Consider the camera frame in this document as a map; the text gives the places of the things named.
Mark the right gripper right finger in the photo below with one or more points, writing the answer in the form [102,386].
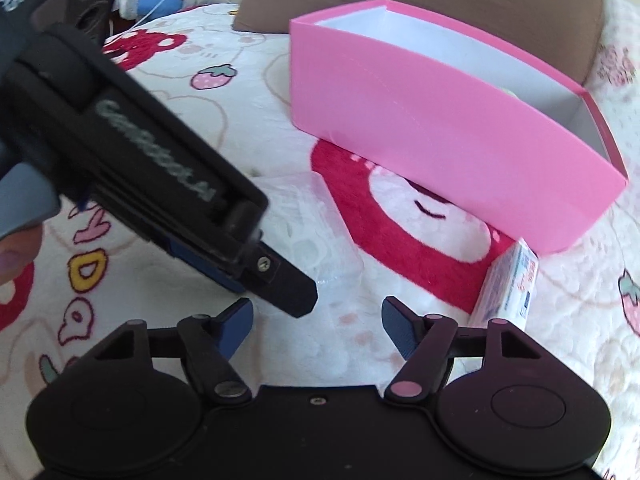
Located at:
[431,343]

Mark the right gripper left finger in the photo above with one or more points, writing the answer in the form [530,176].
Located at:
[187,362]

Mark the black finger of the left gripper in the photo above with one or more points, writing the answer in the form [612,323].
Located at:
[271,277]

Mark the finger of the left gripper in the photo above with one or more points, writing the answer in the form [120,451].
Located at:
[175,250]

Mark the clear plastic box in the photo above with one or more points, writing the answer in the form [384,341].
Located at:
[304,225]

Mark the left hand pink nails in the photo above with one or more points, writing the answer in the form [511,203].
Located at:
[17,251]

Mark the white bear print blanket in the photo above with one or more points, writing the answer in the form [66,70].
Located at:
[231,87]

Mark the pink cardboard box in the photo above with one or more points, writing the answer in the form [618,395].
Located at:
[472,118]

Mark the pink checked pillow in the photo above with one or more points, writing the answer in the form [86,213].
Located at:
[614,78]

